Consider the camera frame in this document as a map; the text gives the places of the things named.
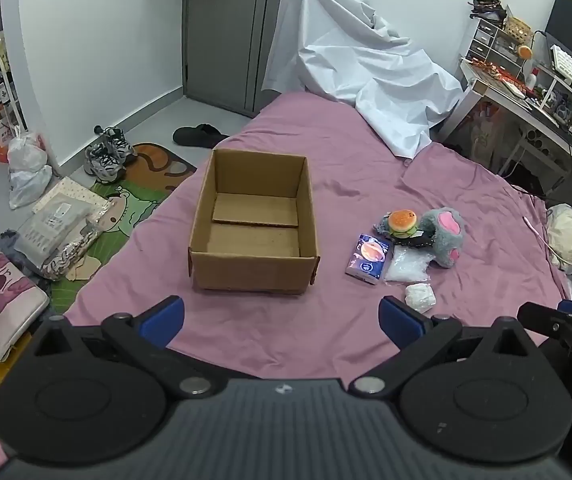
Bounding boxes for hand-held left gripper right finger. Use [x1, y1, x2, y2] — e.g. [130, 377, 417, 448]
[348, 295, 539, 396]

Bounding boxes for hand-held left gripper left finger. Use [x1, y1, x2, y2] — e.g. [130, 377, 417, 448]
[30, 295, 229, 396]

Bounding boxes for white soft wad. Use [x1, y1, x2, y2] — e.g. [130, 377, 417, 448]
[404, 282, 437, 315]

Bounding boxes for clear plastic bag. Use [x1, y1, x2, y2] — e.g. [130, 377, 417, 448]
[383, 245, 438, 284]

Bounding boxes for blue pink tissue pack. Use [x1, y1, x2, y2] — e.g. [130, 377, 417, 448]
[344, 232, 393, 284]

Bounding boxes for grey pink plush toy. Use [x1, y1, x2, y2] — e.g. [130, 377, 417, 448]
[415, 207, 467, 270]

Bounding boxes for hamburger plush toy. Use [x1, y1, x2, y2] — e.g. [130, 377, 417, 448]
[375, 209, 419, 241]

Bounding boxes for brown cardboard box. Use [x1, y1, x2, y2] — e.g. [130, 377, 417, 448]
[187, 147, 321, 296]

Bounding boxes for cartoon floor rug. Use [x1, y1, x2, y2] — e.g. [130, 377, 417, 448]
[48, 142, 199, 311]

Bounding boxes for grey mailer package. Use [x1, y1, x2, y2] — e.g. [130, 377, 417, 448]
[13, 200, 92, 269]

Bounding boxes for pink bed sheet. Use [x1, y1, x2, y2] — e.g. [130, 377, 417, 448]
[0, 91, 572, 480]

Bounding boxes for beige patterned package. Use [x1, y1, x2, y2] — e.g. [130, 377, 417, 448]
[32, 176, 111, 217]

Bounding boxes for pink bear cushion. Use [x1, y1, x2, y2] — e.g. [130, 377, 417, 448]
[0, 251, 50, 363]

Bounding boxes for black slipper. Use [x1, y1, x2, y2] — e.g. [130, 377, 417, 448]
[193, 123, 231, 138]
[173, 127, 217, 149]

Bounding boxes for white plastic bags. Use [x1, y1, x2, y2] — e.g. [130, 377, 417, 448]
[6, 130, 54, 210]

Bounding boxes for white desk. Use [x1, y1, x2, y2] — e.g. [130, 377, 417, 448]
[436, 55, 572, 192]

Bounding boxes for orange cardboard box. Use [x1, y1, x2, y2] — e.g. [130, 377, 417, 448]
[0, 110, 20, 163]

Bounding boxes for white sheet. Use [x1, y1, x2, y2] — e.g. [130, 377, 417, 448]
[262, 0, 465, 160]

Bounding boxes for white shelf rack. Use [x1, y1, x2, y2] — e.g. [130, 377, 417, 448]
[0, 55, 30, 132]

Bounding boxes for small drawer organizer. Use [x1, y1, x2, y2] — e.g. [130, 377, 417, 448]
[466, 15, 527, 70]

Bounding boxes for wicker basket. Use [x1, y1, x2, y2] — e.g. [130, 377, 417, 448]
[503, 16, 534, 42]

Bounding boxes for grey door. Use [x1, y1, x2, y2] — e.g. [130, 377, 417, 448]
[182, 0, 334, 118]

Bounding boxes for white cable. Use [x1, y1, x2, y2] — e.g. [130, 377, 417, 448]
[522, 216, 572, 266]

